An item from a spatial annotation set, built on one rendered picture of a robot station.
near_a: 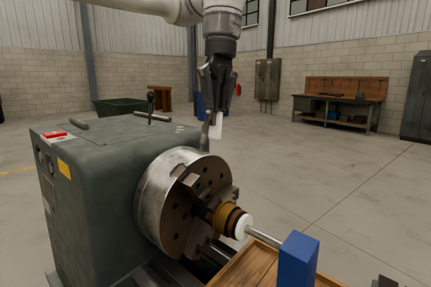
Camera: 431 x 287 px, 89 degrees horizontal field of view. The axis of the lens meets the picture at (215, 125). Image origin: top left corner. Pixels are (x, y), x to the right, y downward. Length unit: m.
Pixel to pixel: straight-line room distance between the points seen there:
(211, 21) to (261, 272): 0.71
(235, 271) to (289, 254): 0.30
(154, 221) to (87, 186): 0.19
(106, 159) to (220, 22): 0.46
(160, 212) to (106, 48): 10.43
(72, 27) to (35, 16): 1.12
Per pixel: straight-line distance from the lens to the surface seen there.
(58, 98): 10.56
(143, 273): 0.85
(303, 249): 0.56
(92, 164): 0.66
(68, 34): 10.71
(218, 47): 0.51
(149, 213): 0.64
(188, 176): 0.60
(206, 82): 0.49
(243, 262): 0.82
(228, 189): 0.75
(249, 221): 0.63
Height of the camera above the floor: 1.46
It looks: 13 degrees down
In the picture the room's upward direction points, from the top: straight up
